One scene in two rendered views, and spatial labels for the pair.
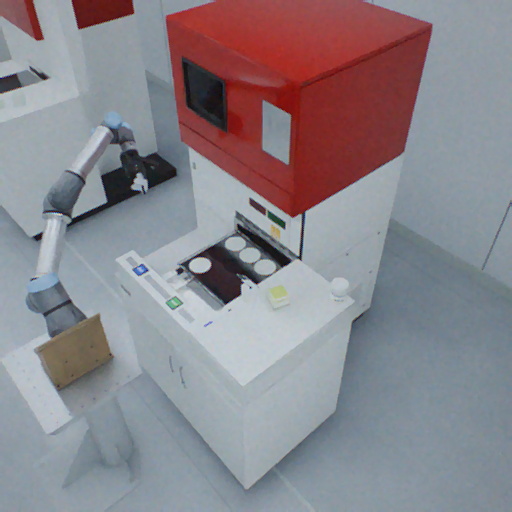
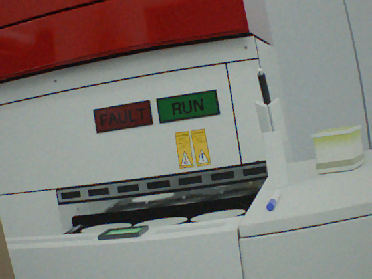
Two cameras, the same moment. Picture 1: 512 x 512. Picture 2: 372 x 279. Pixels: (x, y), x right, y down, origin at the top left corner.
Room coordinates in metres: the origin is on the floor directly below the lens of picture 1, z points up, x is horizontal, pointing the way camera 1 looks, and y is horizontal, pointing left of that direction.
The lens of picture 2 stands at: (0.61, 0.89, 1.12)
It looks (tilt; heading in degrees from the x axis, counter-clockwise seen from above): 3 degrees down; 321
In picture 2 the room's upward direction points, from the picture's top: 9 degrees counter-clockwise
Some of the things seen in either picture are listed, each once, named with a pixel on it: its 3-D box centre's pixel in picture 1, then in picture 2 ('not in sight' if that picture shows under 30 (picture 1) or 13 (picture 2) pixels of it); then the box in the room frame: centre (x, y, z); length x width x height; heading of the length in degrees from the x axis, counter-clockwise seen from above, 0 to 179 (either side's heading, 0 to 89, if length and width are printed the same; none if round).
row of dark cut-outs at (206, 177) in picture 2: (264, 234); (159, 185); (1.89, -0.06, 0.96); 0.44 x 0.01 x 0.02; 41
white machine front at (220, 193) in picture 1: (241, 206); (72, 165); (2.03, 0.05, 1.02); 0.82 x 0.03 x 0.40; 41
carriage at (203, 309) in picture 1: (189, 301); not in sight; (1.56, 0.29, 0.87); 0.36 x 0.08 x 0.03; 41
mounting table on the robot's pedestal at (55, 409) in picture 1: (80, 371); not in sight; (1.27, 0.73, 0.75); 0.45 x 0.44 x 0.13; 130
